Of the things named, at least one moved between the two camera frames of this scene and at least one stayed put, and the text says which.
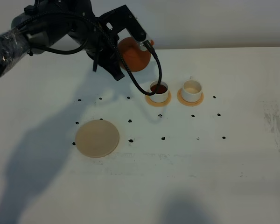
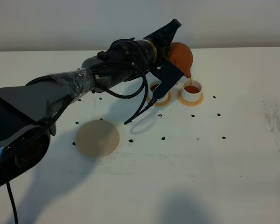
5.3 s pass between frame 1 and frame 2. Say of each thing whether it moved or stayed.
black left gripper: moved
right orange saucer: stayed
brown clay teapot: moved
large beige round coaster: stayed
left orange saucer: stayed
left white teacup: stayed
